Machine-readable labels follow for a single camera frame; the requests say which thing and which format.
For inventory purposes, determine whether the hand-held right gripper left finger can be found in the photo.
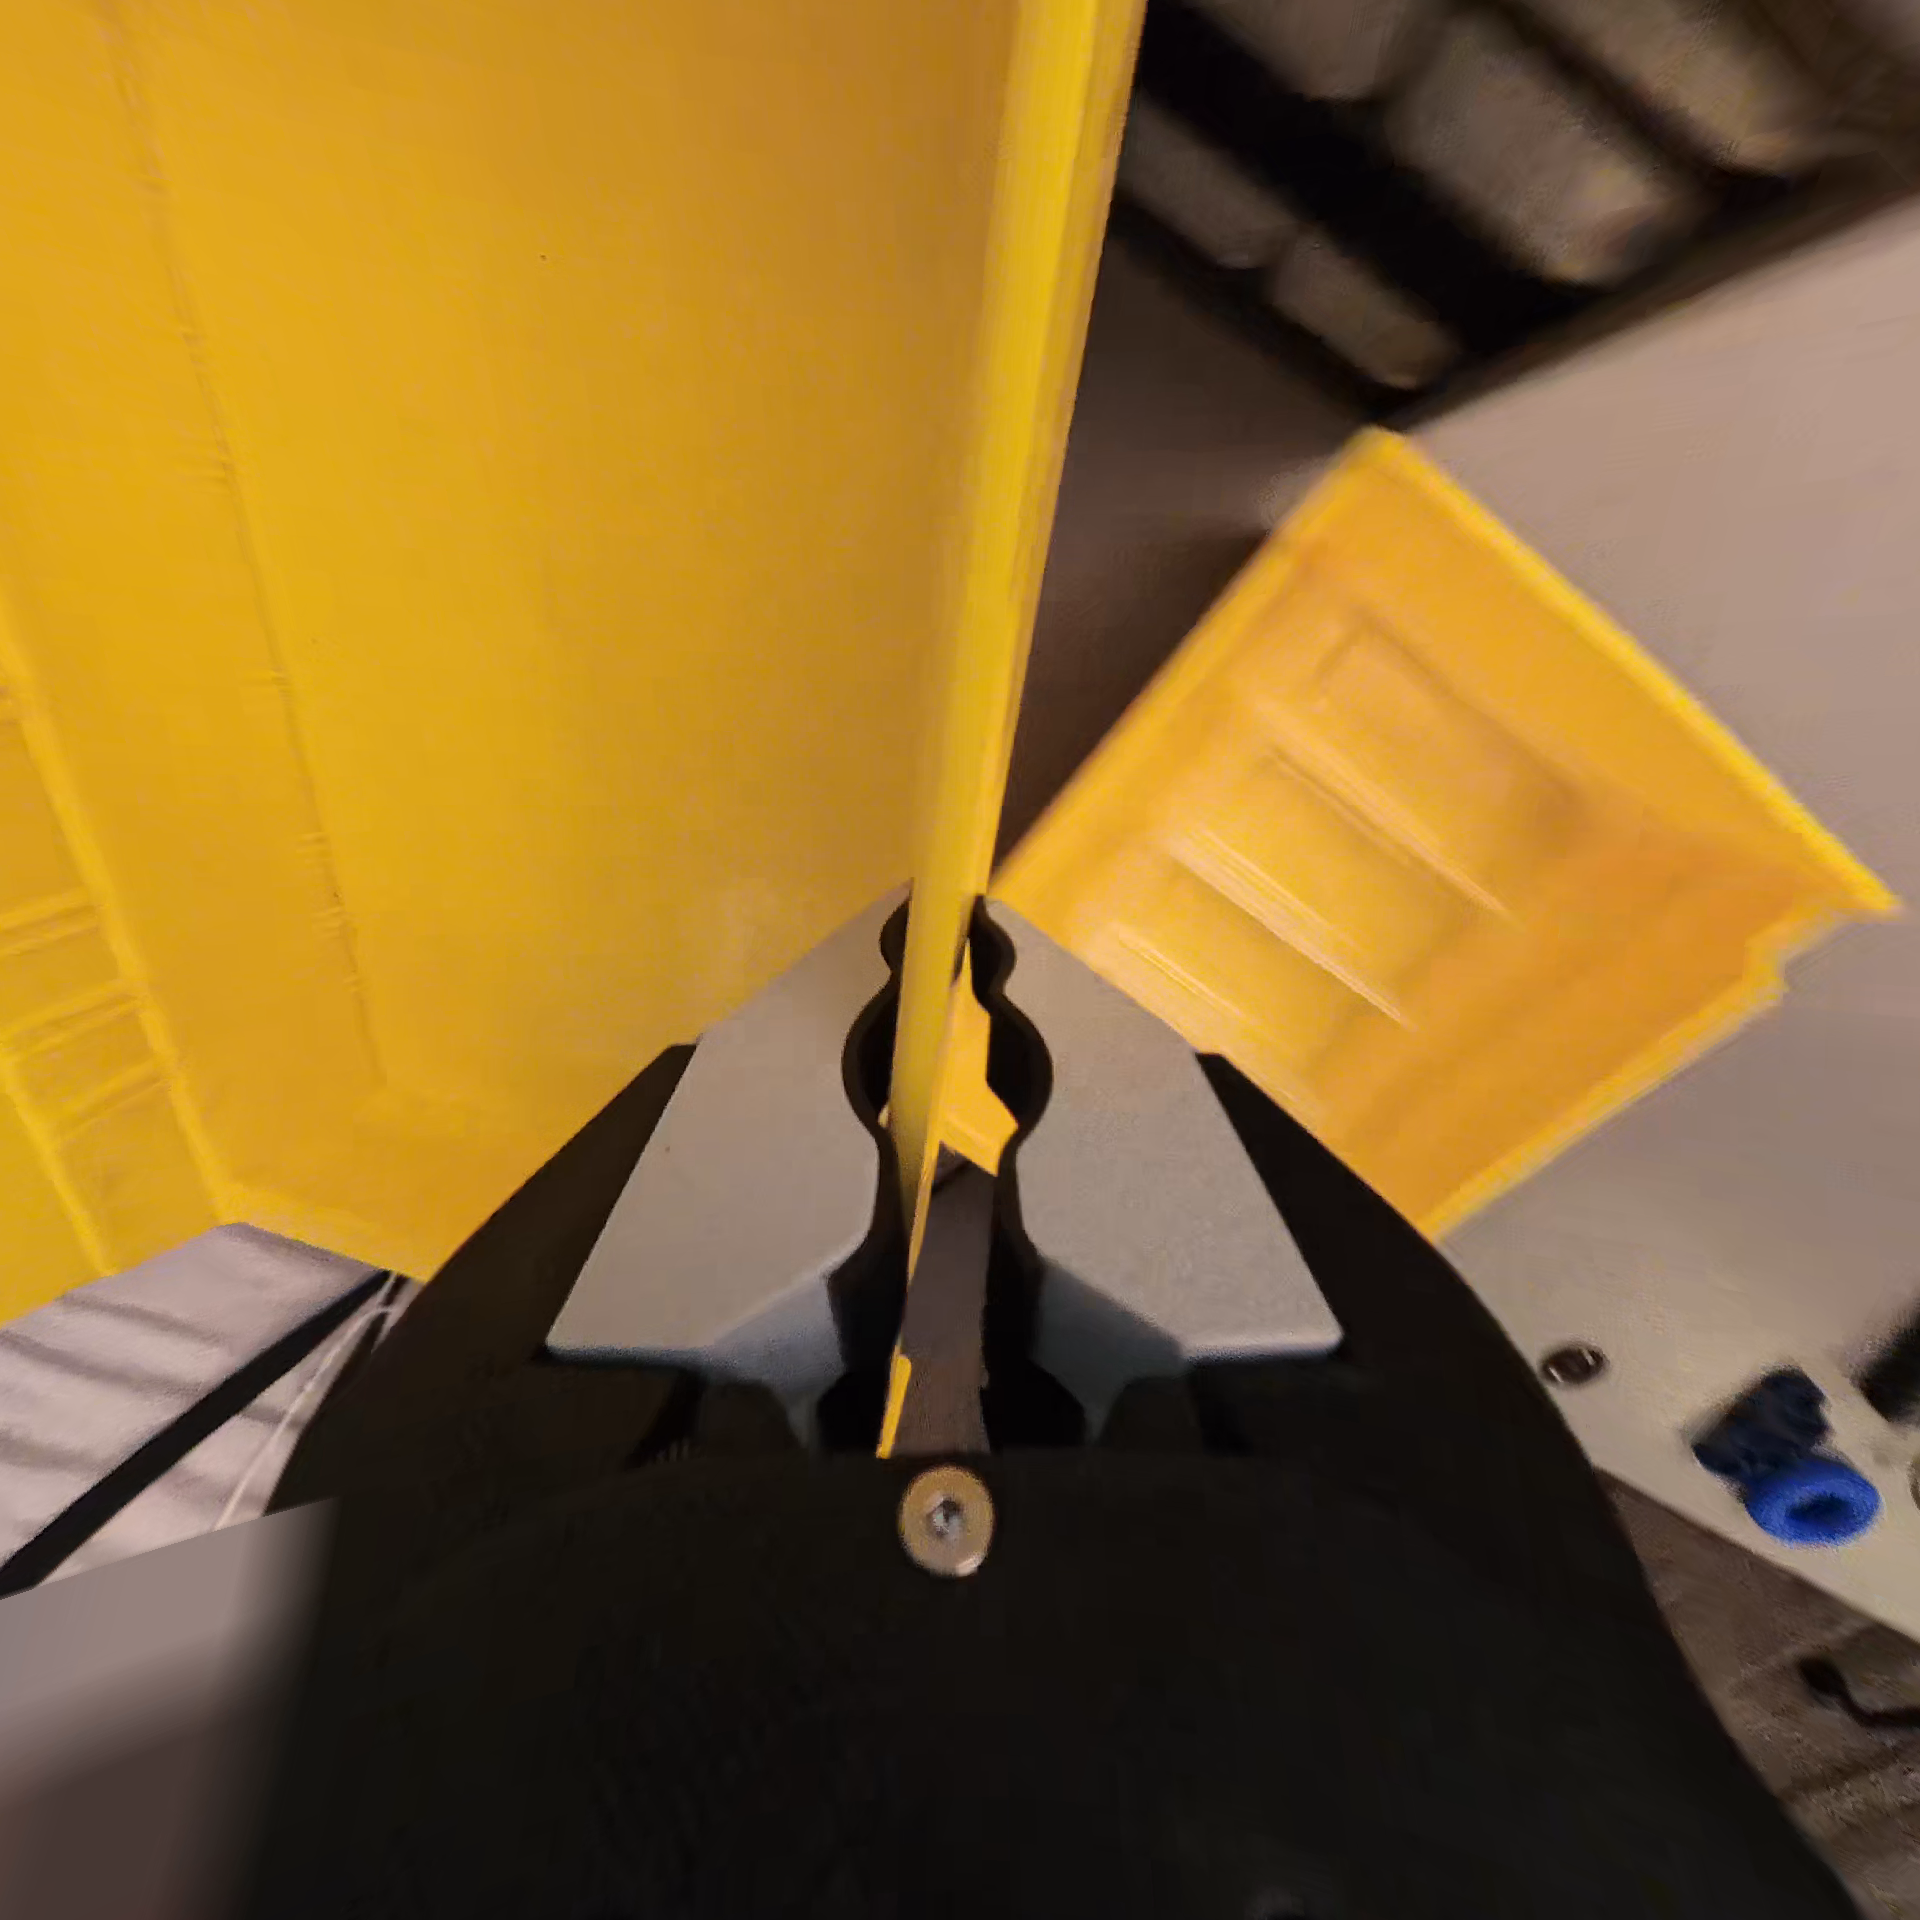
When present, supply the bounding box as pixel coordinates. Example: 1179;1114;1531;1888
543;883;916;1450

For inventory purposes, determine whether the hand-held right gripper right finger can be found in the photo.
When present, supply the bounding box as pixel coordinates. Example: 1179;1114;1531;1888
959;893;1345;1442

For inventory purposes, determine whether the yellow plastic drawer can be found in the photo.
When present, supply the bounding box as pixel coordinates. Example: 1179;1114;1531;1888
982;423;1904;1243
0;0;1150;1461

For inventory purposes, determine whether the blue plastic connector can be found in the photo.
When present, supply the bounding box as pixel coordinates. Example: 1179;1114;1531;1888
1691;1367;1880;1546

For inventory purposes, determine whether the grey ribbed cushion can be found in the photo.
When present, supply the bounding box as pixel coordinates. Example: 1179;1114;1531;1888
1117;0;1920;395

